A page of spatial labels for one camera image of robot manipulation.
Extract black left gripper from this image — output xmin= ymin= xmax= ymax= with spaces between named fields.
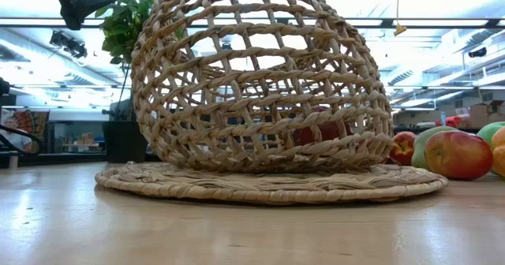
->
xmin=54 ymin=0 xmax=118 ymax=32

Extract woven seagrass basket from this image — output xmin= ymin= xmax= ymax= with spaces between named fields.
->
xmin=131 ymin=0 xmax=395 ymax=174

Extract dark red apple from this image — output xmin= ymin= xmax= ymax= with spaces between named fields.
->
xmin=294 ymin=106 xmax=352 ymax=146

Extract small red fruit yellow core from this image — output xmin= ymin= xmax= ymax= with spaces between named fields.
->
xmin=389 ymin=131 xmax=418 ymax=166

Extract green pear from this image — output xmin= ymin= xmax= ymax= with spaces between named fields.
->
xmin=410 ymin=125 xmax=458 ymax=170

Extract red orange mango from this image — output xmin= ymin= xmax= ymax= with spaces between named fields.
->
xmin=424 ymin=130 xmax=494 ymax=181

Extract green apple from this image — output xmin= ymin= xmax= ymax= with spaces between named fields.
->
xmin=476 ymin=121 xmax=505 ymax=147

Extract yellow bell pepper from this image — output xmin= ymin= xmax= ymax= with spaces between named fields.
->
xmin=490 ymin=126 xmax=505 ymax=178

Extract green potted plant black pot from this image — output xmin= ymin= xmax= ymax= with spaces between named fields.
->
xmin=94 ymin=0 xmax=155 ymax=163

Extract black ceiling track light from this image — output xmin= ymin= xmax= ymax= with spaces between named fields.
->
xmin=49 ymin=30 xmax=88 ymax=59

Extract brown storage shelf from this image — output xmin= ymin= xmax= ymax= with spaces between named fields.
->
xmin=61 ymin=132 xmax=106 ymax=154

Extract round woven placemat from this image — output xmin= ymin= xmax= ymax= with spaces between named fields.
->
xmin=94 ymin=161 xmax=450 ymax=206

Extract yellow hanging power plug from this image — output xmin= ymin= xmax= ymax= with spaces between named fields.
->
xmin=393 ymin=0 xmax=407 ymax=37

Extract red container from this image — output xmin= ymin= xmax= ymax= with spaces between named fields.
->
xmin=436 ymin=116 xmax=462 ymax=129

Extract cardboard boxes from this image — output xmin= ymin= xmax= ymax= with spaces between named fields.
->
xmin=469 ymin=100 xmax=505 ymax=129

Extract black curved cable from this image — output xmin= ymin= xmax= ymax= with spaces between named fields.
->
xmin=0 ymin=123 xmax=45 ymax=155

